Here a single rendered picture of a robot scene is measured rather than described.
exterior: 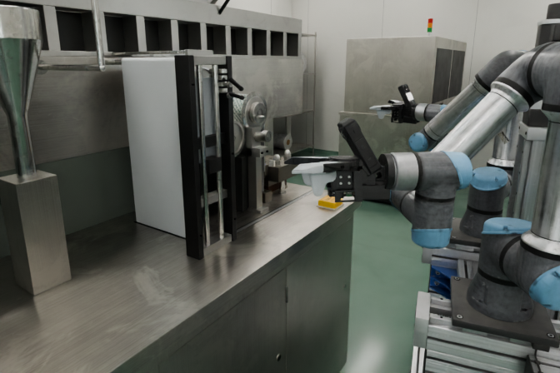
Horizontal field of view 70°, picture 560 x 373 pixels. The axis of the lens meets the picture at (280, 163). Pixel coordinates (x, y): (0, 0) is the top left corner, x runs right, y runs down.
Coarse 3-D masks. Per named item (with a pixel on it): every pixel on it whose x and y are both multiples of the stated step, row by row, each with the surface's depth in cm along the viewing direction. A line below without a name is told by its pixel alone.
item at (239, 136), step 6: (234, 126) 135; (240, 126) 136; (234, 132) 134; (240, 132) 138; (234, 138) 135; (240, 138) 138; (234, 144) 135; (240, 144) 139; (234, 150) 136; (240, 150) 138
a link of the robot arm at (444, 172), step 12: (420, 156) 76; (432, 156) 76; (444, 156) 76; (456, 156) 76; (420, 168) 75; (432, 168) 75; (444, 168) 75; (456, 168) 75; (468, 168) 75; (420, 180) 75; (432, 180) 75; (444, 180) 75; (456, 180) 76; (468, 180) 76; (420, 192) 78; (432, 192) 76; (444, 192) 76
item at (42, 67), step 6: (42, 66) 109; (48, 66) 107; (54, 66) 106; (60, 66) 104; (66, 66) 103; (72, 66) 101; (78, 66) 100; (84, 66) 98; (90, 66) 97; (96, 66) 96; (102, 66) 95; (42, 72) 112
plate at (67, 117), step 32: (256, 64) 192; (288, 64) 216; (32, 96) 111; (64, 96) 118; (96, 96) 126; (288, 96) 220; (0, 128) 105; (32, 128) 112; (64, 128) 119; (96, 128) 128; (0, 160) 106
